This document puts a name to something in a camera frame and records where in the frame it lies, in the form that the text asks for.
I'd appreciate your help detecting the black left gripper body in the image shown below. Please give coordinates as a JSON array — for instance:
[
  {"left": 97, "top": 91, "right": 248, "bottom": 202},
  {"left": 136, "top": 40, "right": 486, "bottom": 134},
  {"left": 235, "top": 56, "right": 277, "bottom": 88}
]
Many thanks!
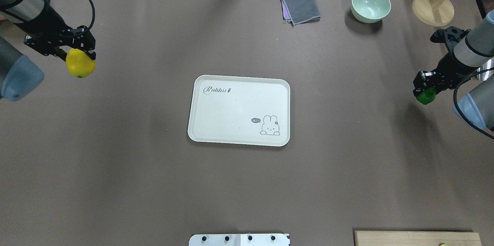
[{"left": 15, "top": 0, "right": 76, "bottom": 55}]

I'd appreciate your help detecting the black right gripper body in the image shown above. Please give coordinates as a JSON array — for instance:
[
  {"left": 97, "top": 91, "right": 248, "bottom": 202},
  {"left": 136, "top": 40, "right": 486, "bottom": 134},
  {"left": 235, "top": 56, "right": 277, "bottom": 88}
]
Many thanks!
[{"left": 422, "top": 27, "right": 477, "bottom": 93}]

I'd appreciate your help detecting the green lime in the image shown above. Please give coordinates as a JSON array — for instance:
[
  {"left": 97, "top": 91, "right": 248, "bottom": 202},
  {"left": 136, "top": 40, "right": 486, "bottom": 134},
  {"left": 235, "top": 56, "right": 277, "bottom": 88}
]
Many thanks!
[{"left": 415, "top": 87, "right": 437, "bottom": 105}]

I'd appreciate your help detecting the yellow lemon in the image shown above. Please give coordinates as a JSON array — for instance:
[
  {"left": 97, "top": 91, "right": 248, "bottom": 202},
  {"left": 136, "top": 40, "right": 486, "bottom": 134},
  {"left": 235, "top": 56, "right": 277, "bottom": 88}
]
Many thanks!
[{"left": 66, "top": 49, "right": 96, "bottom": 78}]

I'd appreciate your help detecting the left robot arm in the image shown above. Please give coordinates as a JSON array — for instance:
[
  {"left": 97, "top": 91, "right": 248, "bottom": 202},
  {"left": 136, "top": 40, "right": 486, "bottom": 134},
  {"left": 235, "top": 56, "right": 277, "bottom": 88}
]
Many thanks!
[{"left": 0, "top": 0, "right": 96, "bottom": 102}]

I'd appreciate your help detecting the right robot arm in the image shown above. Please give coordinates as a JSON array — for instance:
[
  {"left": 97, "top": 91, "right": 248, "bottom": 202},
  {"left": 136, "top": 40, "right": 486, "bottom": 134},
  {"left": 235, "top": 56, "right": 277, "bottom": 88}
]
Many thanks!
[{"left": 413, "top": 11, "right": 494, "bottom": 138}]

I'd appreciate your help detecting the dark wooden tray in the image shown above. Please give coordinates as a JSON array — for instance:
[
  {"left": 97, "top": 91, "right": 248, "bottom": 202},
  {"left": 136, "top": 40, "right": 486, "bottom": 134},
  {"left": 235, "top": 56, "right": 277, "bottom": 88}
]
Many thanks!
[{"left": 475, "top": 0, "right": 494, "bottom": 19}]

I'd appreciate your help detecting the white rabbit tray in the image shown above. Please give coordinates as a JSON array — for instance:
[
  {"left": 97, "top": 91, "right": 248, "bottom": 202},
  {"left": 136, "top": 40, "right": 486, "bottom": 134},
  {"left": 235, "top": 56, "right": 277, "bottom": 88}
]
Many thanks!
[{"left": 188, "top": 74, "right": 291, "bottom": 147}]

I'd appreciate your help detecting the wooden mug tree stand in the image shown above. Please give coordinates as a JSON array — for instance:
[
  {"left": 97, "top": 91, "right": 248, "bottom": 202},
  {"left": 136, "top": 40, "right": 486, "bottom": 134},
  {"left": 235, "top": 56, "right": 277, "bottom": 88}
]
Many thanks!
[{"left": 412, "top": 0, "right": 455, "bottom": 27}]

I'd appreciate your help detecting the mint green bowl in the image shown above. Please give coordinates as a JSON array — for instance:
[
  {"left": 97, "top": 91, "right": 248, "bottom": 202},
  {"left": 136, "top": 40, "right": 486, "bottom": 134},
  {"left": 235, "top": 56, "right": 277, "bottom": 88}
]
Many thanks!
[{"left": 351, "top": 0, "right": 391, "bottom": 24}]

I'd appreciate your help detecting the grey folded cloth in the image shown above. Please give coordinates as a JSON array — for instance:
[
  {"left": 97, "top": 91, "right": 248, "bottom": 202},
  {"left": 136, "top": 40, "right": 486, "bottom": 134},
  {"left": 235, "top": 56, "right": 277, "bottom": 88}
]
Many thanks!
[{"left": 281, "top": 0, "right": 321, "bottom": 26}]

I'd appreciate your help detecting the wooden cutting board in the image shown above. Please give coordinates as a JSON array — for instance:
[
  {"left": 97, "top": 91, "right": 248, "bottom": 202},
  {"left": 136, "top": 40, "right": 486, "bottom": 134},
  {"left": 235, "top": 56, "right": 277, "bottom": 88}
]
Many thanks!
[{"left": 354, "top": 230, "right": 482, "bottom": 246}]

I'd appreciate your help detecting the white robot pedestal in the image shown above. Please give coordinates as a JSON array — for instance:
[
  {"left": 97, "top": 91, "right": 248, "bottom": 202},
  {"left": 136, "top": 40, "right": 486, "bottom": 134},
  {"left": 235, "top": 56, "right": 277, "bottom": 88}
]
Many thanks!
[{"left": 188, "top": 233, "right": 291, "bottom": 246}]

